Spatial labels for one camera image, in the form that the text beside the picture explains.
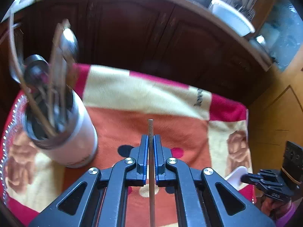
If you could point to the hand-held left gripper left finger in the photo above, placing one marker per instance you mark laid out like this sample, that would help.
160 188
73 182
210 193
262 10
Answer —
144 156

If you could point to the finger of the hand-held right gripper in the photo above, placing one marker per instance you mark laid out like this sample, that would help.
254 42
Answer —
273 176
254 179

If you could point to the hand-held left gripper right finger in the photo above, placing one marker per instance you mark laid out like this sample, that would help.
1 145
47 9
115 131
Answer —
156 156

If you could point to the white ceramic spoon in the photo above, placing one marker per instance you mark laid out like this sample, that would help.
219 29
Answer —
235 176

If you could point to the dark grey chopstick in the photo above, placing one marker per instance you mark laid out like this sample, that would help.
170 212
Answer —
151 127

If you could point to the stainless steel utensil holder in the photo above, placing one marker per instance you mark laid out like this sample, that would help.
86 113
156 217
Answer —
78 137

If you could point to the person's right forearm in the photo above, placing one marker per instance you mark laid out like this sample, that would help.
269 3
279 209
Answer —
287 217

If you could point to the person's right hand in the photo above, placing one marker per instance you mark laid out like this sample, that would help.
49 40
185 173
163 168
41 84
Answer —
272 207

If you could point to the yellow wooden cupboard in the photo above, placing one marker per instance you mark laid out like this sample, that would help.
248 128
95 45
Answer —
277 113

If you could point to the printed fleece blanket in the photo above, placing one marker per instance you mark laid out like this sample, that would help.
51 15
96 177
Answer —
146 99

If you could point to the dark wooden cabinet door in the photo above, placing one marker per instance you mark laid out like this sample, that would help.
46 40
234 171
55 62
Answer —
9 42
196 56
127 35
243 75
56 7

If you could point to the steel pot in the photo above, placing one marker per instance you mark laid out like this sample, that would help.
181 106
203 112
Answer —
259 43

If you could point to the wooden door with glass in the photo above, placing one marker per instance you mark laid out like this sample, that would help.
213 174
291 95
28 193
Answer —
284 28

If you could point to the steel spoon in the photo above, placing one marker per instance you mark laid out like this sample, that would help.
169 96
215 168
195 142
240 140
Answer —
69 42

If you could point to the steel ladle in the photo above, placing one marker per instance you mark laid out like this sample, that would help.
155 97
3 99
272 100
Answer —
35 73

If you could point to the metal whisk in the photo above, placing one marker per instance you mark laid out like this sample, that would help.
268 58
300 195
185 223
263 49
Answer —
251 10

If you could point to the white plastic colander basin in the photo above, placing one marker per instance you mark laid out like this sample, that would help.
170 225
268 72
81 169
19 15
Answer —
233 16

